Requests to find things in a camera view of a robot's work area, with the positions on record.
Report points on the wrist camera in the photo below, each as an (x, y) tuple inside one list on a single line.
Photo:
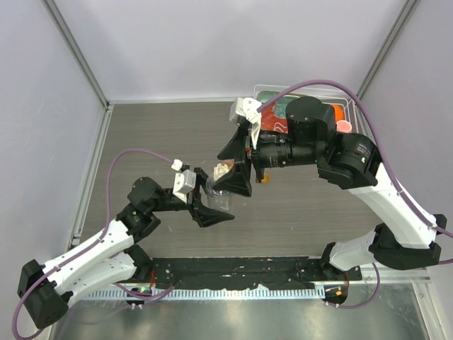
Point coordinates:
[(183, 184), (247, 108)]

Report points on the teal square plate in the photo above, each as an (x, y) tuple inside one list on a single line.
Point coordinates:
[(264, 96)]

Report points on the clear bottle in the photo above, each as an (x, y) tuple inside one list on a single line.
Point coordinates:
[(218, 200)]

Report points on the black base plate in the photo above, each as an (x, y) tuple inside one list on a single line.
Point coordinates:
[(241, 273)]

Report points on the white cable duct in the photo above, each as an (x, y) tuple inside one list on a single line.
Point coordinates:
[(259, 293)]

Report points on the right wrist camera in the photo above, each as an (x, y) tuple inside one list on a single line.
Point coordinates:
[(247, 108)]

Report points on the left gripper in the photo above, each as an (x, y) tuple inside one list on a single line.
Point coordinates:
[(198, 210)]

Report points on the orange bottle cap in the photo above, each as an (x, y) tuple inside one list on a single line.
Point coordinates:
[(265, 178)]

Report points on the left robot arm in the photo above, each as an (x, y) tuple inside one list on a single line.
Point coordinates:
[(48, 290)]

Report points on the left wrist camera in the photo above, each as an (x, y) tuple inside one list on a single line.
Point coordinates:
[(183, 184)]

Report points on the white wire dish rack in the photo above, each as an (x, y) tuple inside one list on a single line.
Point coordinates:
[(322, 93)]

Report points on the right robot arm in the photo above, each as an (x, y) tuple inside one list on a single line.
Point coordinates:
[(405, 238)]

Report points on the pink cup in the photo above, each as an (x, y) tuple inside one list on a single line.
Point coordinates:
[(343, 126)]

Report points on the white bottle cap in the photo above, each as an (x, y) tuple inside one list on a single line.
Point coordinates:
[(220, 170)]

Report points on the red teal floral plate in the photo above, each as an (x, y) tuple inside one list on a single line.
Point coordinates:
[(274, 117)]

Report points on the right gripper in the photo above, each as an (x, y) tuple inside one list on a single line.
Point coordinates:
[(240, 146)]

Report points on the orange bowl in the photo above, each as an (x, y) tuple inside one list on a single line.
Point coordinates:
[(339, 113)]

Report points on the orange filled bottle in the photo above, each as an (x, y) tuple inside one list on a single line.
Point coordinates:
[(229, 163)]

